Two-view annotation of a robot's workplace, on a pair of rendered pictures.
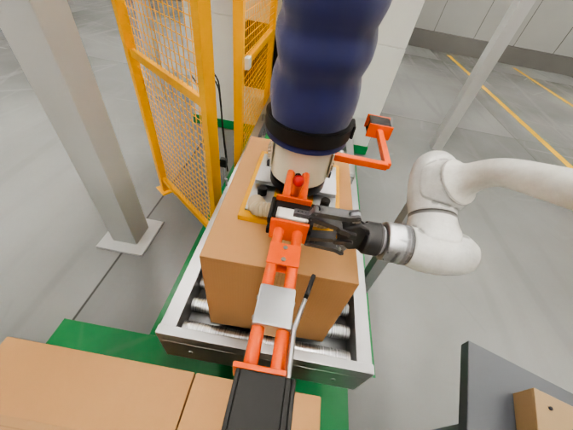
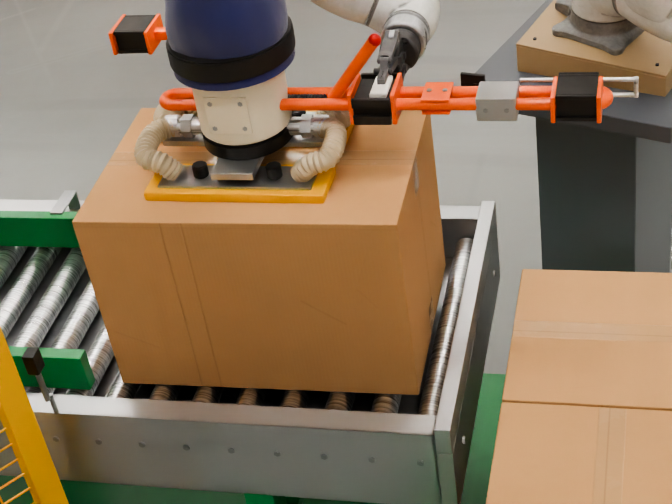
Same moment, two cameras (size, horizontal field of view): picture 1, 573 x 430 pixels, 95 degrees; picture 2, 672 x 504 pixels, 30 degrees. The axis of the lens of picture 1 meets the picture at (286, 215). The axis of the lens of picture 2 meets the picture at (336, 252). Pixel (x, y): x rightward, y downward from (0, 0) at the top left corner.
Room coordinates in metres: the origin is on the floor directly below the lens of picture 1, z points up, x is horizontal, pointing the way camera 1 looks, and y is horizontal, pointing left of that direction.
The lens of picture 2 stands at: (-0.07, 1.86, 2.18)
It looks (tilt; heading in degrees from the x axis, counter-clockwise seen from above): 36 degrees down; 288
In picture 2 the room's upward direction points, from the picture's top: 10 degrees counter-clockwise
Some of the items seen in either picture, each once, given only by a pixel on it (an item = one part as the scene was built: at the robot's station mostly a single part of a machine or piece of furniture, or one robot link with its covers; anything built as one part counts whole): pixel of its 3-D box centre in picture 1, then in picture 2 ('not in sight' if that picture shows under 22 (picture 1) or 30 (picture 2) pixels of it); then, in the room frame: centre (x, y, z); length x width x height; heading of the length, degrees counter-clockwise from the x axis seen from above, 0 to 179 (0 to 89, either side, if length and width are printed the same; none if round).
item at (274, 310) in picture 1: (274, 310); (498, 101); (0.20, -0.01, 1.07); 0.07 x 0.07 x 0.04; 0
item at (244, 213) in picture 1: (266, 179); (238, 176); (0.67, 0.08, 0.97); 0.34 x 0.10 x 0.05; 0
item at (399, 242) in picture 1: (390, 242); (404, 38); (0.40, -0.24, 1.07); 0.09 x 0.06 x 0.09; 0
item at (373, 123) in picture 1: (378, 126); (137, 34); (0.96, -0.27, 1.08); 0.09 x 0.08 x 0.05; 90
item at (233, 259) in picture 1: (284, 231); (273, 245); (0.66, 0.00, 0.75); 0.60 x 0.40 x 0.40; 1
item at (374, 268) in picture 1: (384, 253); not in sight; (0.86, -0.51, 0.50); 0.07 x 0.07 x 1.00; 0
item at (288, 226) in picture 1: (290, 217); (376, 98); (0.41, -0.01, 1.08); 0.10 x 0.08 x 0.06; 90
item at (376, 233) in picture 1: (359, 235); (397, 56); (0.40, -0.17, 1.07); 0.09 x 0.07 x 0.08; 90
